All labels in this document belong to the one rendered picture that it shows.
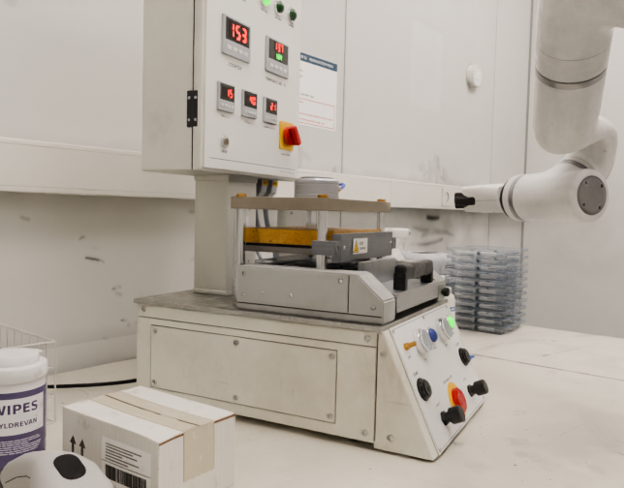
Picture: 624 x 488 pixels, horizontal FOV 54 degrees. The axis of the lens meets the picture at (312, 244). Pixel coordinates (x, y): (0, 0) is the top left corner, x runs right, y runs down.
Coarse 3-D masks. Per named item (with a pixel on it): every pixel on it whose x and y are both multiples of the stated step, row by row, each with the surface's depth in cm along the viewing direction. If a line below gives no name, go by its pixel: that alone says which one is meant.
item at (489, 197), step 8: (496, 184) 112; (504, 184) 109; (464, 192) 115; (472, 192) 113; (480, 192) 112; (488, 192) 110; (496, 192) 108; (480, 200) 112; (488, 200) 110; (496, 200) 109; (464, 208) 117; (472, 208) 114; (480, 208) 112; (488, 208) 110; (496, 208) 109
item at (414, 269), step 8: (400, 264) 95; (408, 264) 96; (416, 264) 99; (424, 264) 103; (432, 264) 107; (400, 272) 94; (408, 272) 95; (416, 272) 99; (424, 272) 103; (432, 272) 107; (400, 280) 95; (424, 280) 107; (432, 280) 107; (400, 288) 95
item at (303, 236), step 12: (312, 216) 108; (252, 228) 103; (264, 228) 103; (276, 228) 105; (288, 228) 107; (300, 228) 109; (312, 228) 108; (336, 228) 115; (348, 228) 117; (252, 240) 104; (264, 240) 102; (276, 240) 101; (288, 240) 100; (300, 240) 99; (312, 240) 98; (276, 252) 101; (288, 252) 100; (300, 252) 99
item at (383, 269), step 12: (360, 264) 98; (372, 264) 101; (384, 264) 105; (384, 276) 106; (408, 288) 98; (420, 288) 101; (432, 288) 107; (396, 300) 91; (408, 300) 96; (420, 300) 101; (396, 312) 91
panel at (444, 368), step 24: (432, 312) 106; (408, 336) 92; (456, 336) 112; (408, 360) 89; (432, 360) 97; (456, 360) 107; (432, 384) 93; (456, 384) 102; (432, 408) 89; (432, 432) 86; (456, 432) 94
